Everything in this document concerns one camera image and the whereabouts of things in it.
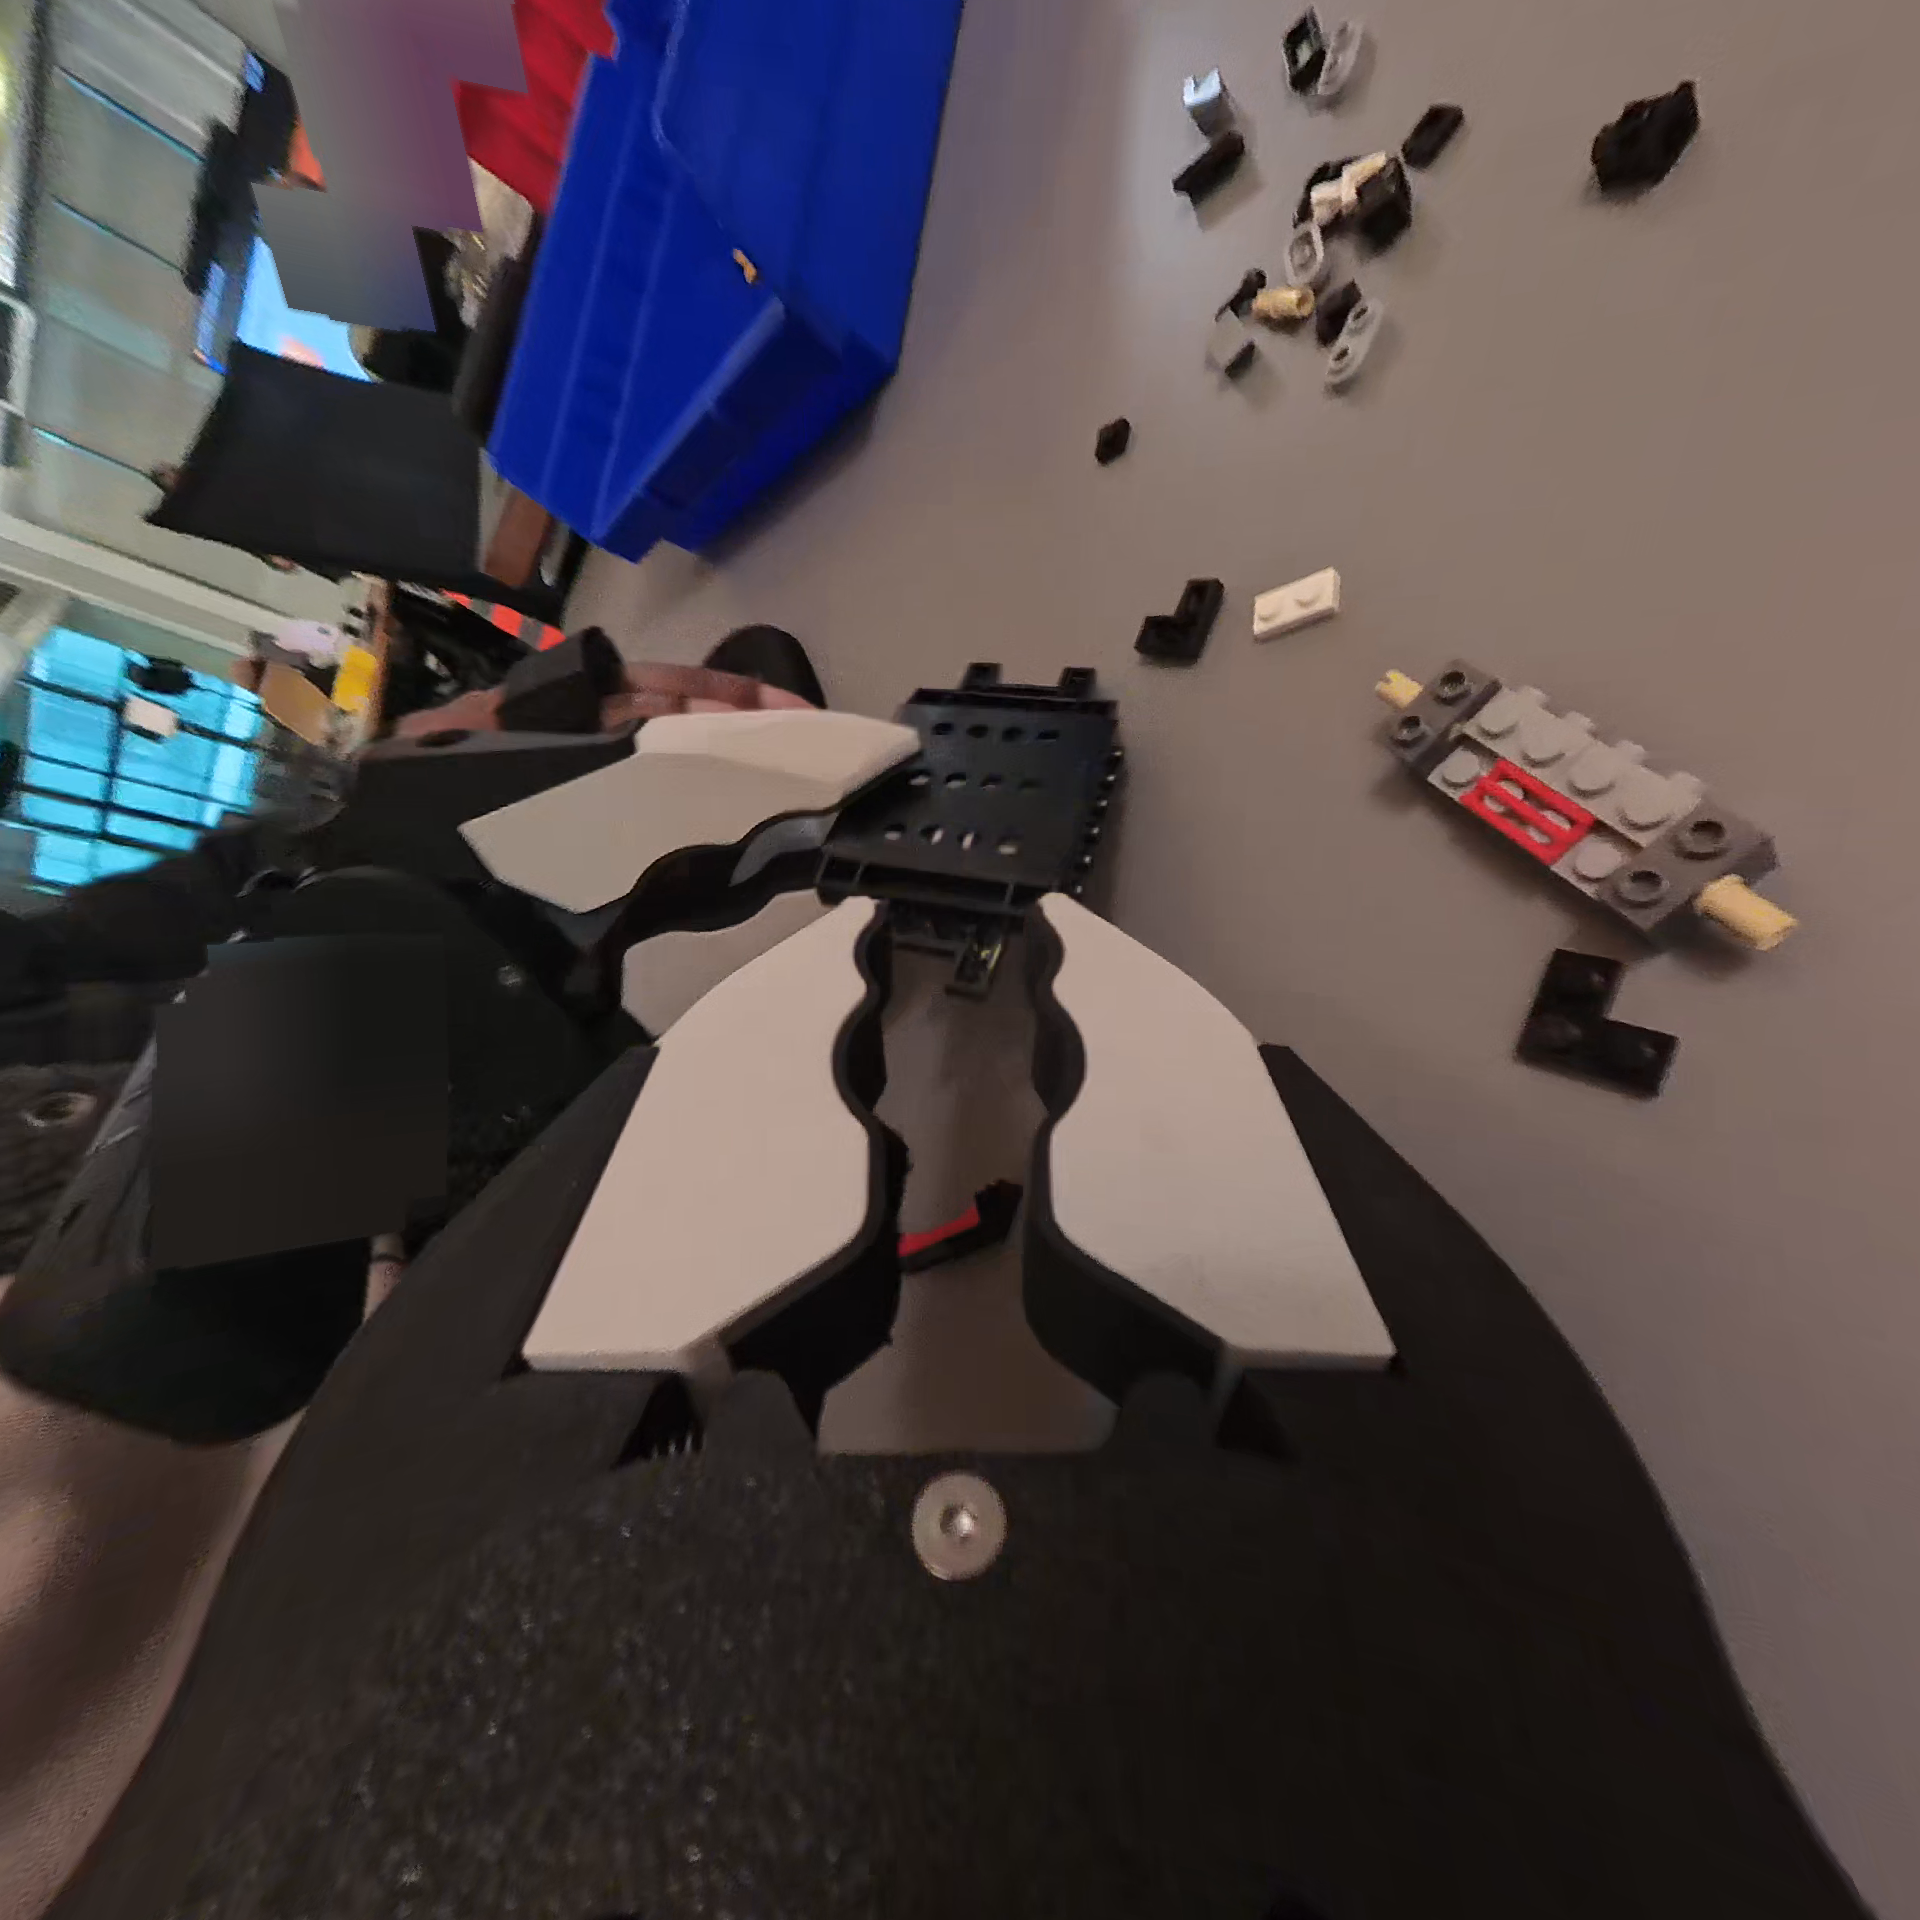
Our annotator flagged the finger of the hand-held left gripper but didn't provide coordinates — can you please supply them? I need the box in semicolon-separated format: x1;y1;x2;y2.
618;882;828;1039
456;709;928;998

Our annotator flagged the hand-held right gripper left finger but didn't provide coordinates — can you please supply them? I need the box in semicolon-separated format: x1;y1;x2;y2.
519;895;905;1378

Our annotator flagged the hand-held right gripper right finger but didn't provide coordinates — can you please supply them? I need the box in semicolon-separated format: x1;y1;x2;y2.
1025;893;1402;1378

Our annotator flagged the black toy car chassis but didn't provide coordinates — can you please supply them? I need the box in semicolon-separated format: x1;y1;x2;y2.
816;661;1128;1004

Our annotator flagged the grey toy axle assembly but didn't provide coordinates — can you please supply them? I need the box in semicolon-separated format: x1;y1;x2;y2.
1376;661;1801;955

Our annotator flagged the grey desk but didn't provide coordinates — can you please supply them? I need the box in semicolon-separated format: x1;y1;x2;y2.
576;0;1920;1920

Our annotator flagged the person's left hand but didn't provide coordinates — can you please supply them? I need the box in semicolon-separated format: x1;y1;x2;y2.
596;653;788;724

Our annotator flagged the long red black toy piece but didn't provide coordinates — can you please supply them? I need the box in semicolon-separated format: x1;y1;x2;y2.
896;1180;1026;1277

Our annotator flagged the black monitor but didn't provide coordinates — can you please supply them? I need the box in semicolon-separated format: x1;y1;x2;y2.
147;342;484;586

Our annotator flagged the black L-shaped toy plate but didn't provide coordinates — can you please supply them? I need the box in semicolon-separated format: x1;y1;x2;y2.
1516;947;1681;1101
1133;575;1226;665

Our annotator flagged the white toy plate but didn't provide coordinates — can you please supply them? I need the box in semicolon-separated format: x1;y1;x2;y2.
1251;565;1346;644

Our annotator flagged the black fleece jacket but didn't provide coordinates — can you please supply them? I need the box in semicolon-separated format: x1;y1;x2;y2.
0;1050;160;1284

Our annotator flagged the red plastic bin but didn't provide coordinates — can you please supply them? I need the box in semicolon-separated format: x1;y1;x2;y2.
456;0;619;215

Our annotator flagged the beige sweatshirt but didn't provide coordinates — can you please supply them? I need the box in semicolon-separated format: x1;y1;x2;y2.
0;1276;385;1920

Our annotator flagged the pile of small toy bricks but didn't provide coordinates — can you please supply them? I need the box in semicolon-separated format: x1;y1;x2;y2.
1170;6;1467;395

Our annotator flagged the black curved toy piece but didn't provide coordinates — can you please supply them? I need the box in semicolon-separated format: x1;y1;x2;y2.
1591;78;1706;194

